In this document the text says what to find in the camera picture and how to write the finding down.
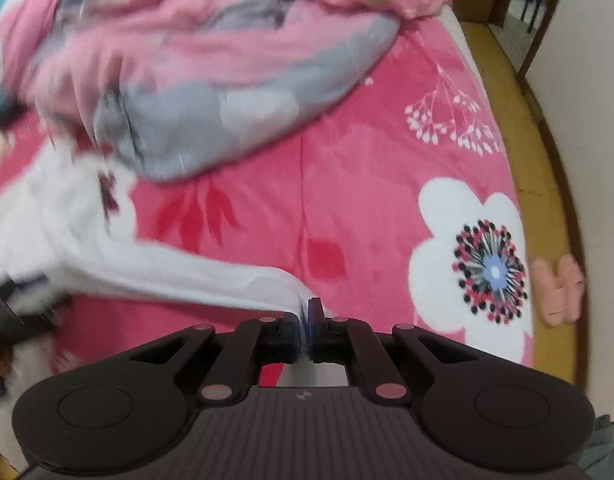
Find pink slippers on floor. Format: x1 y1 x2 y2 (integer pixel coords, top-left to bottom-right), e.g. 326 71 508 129
529 254 586 327

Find folded grey clothes stack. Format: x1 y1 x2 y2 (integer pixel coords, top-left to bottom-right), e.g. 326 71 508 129
577 414 614 480

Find pink floral bed sheet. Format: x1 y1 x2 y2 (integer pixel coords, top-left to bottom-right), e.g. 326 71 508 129
0 8 536 371

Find pink grey blue duvet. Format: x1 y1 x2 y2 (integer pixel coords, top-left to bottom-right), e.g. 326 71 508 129
0 0 449 181

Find white shirt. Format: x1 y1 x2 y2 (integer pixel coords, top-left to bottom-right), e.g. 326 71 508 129
0 138 318 461

